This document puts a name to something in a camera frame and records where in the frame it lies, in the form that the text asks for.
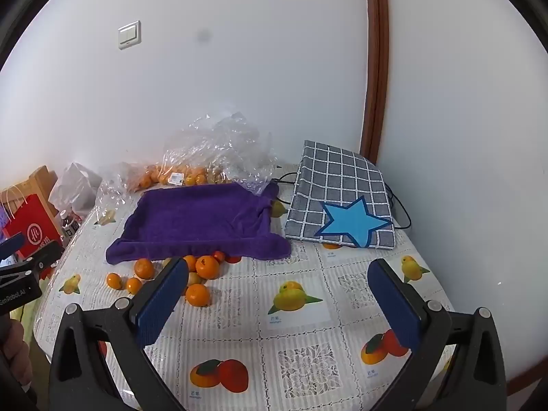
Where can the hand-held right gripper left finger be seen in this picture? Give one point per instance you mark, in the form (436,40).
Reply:
(158,304)

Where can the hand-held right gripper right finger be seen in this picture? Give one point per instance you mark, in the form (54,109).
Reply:
(391,304)

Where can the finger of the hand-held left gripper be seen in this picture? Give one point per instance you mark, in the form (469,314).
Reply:
(10,246)
(45,257)

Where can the large orange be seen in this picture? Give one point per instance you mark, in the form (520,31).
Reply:
(207,266)

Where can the person's left hand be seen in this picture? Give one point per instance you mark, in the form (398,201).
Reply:
(15,351)

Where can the red paper bag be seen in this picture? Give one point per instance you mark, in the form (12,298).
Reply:
(30,227)

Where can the pile of loose tangerines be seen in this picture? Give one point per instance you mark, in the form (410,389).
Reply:
(144,268)

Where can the white plastic bag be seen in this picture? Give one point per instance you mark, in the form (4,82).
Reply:
(75,184)

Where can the empty clear plastic bag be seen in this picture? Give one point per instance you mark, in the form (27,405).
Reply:
(112,192)

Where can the purple towel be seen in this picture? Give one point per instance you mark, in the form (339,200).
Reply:
(197,218)

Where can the heap of bagged tangerines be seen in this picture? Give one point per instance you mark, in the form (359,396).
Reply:
(158,176)

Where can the grey checked blue star bag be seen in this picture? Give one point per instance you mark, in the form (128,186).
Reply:
(342,171)

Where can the clear plastic tangerine bag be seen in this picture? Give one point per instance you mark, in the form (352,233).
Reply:
(180,154)

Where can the clear plastic longan bag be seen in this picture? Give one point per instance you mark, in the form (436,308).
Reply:
(244,150)

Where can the white wall light switch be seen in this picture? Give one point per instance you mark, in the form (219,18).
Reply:
(129,35)

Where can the brown wooden door frame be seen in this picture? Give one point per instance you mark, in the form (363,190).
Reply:
(376,51)

